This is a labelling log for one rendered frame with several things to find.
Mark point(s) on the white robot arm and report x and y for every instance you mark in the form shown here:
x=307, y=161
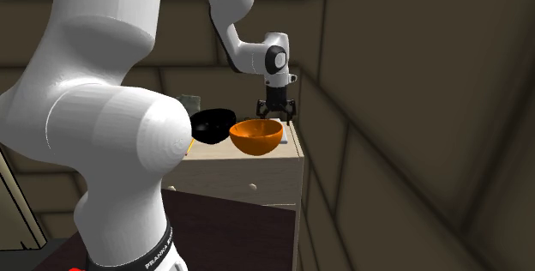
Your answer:
x=104, y=128

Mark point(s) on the grey-green cup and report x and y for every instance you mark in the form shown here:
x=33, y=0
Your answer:
x=190, y=102

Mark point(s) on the beige chest of drawers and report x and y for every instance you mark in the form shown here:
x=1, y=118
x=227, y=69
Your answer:
x=234, y=178

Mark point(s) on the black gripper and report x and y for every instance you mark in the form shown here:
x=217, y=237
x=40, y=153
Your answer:
x=276, y=95

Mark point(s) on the white flat tablet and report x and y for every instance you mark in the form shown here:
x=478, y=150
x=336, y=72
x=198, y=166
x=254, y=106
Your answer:
x=285, y=136

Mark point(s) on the yellow pencil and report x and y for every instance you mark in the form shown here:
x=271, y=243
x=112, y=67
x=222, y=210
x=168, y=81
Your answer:
x=190, y=147

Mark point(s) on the beige black-edged panel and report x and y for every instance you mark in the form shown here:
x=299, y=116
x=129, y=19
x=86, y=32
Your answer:
x=16, y=207

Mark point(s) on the black bowl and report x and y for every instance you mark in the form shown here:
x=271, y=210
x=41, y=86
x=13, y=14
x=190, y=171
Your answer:
x=211, y=128

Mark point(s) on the orange bowl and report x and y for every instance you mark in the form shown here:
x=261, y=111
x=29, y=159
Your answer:
x=256, y=138

